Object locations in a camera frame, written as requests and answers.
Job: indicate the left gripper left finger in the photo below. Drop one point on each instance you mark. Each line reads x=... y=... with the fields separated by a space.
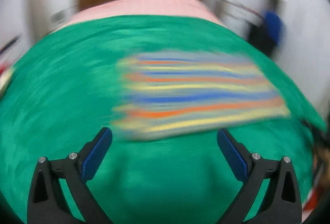
x=58 y=191

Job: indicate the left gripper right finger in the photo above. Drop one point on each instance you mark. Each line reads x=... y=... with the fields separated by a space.
x=281 y=202

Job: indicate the multicolour striped knit sweater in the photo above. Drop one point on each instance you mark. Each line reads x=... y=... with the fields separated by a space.
x=175 y=93

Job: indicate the black clothes on chair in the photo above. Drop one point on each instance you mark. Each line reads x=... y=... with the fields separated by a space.
x=257 y=37

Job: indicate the green floral bed blanket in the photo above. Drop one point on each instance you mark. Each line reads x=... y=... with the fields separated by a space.
x=68 y=86

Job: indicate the striped folded cloth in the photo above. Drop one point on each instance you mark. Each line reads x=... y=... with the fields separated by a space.
x=6 y=79

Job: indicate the red folded garment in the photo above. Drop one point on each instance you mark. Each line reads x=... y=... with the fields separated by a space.
x=3 y=67

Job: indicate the white desk cabinet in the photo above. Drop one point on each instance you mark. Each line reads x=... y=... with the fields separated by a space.
x=235 y=16

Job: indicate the pink striped bed sheet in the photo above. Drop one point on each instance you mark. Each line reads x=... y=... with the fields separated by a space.
x=184 y=8

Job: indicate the white round security camera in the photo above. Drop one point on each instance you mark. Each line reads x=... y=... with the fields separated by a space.
x=60 y=17

